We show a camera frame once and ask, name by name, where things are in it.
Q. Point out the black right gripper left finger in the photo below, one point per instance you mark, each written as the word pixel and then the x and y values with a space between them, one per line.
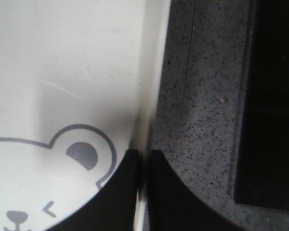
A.
pixel 113 208

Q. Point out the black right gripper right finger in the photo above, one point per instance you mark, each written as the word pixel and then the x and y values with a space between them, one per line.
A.
pixel 173 207

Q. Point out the cream bear serving tray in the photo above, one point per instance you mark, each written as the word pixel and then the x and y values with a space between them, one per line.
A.
pixel 79 83

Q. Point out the black glass cooktop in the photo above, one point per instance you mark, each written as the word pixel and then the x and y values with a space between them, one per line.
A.
pixel 262 176

